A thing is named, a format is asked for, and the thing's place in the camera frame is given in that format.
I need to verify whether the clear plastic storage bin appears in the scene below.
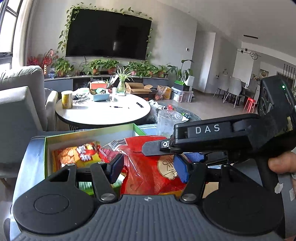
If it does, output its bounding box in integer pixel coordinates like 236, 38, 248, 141
171, 87, 194, 103

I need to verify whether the red flower decoration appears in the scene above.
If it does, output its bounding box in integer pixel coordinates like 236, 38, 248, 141
27, 49, 59, 75

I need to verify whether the glass vase with plant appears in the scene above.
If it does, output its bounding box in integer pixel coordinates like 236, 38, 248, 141
113, 67, 132, 96

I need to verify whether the person's right hand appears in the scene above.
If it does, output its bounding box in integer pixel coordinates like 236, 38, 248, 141
268, 152, 296, 174

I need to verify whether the white dining chair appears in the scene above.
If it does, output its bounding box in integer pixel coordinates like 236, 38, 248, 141
223, 77, 242, 108

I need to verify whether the yellow tin can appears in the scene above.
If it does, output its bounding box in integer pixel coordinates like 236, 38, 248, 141
61, 90, 73, 109

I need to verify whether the open cardboard box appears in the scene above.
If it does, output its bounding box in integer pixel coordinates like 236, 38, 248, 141
125, 82, 153, 94

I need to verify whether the white round table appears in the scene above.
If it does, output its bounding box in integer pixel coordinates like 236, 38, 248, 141
55, 94, 151, 129

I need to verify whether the light blue plastic basket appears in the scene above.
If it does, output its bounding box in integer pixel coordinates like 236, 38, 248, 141
93, 89, 110, 101

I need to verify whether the red snack bag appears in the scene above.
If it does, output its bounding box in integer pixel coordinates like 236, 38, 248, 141
99, 136, 185, 197

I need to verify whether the wall mounted black television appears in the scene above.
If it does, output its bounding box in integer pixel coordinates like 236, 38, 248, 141
66, 9, 152, 60

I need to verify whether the green cardboard snack box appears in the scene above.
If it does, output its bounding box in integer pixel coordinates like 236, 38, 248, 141
44, 123, 146, 178

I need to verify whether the orange cracker snack pack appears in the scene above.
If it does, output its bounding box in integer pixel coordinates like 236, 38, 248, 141
52, 142, 101, 172

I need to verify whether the red stool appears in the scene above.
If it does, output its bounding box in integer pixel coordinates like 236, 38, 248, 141
243, 97, 256, 113

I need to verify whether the dark tv console cabinet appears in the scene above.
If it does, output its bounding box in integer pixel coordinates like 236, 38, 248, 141
44, 75, 170, 92

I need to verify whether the grey armchair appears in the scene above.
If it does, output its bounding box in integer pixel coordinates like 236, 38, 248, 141
1, 66, 58, 179

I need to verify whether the blue striped tablecloth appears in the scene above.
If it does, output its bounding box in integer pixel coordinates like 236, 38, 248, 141
13, 138, 295, 240

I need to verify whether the dark round coffee table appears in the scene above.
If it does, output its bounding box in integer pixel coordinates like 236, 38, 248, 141
147, 100, 201, 123

